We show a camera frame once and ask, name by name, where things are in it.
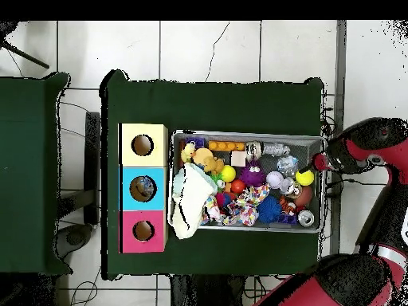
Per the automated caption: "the clear plastic blue label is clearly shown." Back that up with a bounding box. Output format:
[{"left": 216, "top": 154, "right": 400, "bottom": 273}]
[
  {"left": 277, "top": 155, "right": 300, "bottom": 176},
  {"left": 136, "top": 178, "right": 156, "bottom": 198}
]

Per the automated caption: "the crushed silver can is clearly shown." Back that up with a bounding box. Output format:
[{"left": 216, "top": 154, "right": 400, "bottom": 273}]
[{"left": 280, "top": 177, "right": 303, "bottom": 197}]

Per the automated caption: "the open-top silver can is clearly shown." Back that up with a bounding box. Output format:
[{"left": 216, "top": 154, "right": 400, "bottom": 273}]
[{"left": 245, "top": 140, "right": 264, "bottom": 161}]

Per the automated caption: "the multicolour polka dot cloth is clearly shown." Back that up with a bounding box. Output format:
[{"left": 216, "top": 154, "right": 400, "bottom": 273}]
[{"left": 222, "top": 184, "right": 271, "bottom": 229}]

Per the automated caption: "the cream knit cloth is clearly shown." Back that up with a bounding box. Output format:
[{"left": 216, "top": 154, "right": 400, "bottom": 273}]
[{"left": 171, "top": 164, "right": 218, "bottom": 241}]

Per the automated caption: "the shallow clear mesh bin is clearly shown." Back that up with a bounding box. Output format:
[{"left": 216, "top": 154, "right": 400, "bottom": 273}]
[{"left": 169, "top": 132, "right": 326, "bottom": 233}]

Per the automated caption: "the wooden box with three holes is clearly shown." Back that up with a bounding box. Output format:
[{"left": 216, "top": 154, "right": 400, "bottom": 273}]
[{"left": 118, "top": 123, "right": 168, "bottom": 254}]

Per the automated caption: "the white baseball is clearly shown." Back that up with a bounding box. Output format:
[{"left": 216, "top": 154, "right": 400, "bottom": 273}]
[{"left": 265, "top": 171, "right": 284, "bottom": 190}]

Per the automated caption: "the upright dark soda can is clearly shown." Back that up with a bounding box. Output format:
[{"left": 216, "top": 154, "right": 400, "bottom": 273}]
[{"left": 296, "top": 210, "right": 316, "bottom": 228}]

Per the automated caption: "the purple googly-eyed monster toy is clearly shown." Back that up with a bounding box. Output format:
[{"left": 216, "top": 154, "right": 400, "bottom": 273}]
[{"left": 239, "top": 162, "right": 268, "bottom": 188}]

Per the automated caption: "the wooden cube block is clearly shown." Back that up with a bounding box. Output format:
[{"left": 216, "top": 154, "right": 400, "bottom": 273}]
[{"left": 229, "top": 151, "right": 247, "bottom": 168}]

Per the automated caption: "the small orange ball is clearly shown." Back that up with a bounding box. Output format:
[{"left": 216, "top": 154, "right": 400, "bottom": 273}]
[{"left": 229, "top": 178, "right": 246, "bottom": 195}]

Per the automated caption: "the small yellow ball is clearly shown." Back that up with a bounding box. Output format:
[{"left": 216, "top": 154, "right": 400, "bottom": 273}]
[{"left": 219, "top": 165, "right": 237, "bottom": 183}]

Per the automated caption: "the orange toy brick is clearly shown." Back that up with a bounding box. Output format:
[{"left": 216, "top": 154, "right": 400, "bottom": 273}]
[{"left": 207, "top": 140, "right": 246, "bottom": 152}]

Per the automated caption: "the orange foam duck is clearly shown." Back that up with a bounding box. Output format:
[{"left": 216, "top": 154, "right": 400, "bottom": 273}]
[{"left": 190, "top": 148, "right": 225, "bottom": 177}]

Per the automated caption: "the small yellow rubber duck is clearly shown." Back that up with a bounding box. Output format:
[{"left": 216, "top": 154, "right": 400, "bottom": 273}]
[{"left": 179, "top": 143, "right": 196, "bottom": 166}]

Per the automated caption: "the green cloth side table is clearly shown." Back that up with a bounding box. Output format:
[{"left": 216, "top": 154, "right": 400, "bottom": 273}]
[{"left": 0, "top": 72, "right": 71, "bottom": 277}]

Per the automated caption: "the black cable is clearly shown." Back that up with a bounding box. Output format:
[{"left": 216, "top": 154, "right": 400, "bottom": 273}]
[{"left": 324, "top": 178, "right": 386, "bottom": 192}]

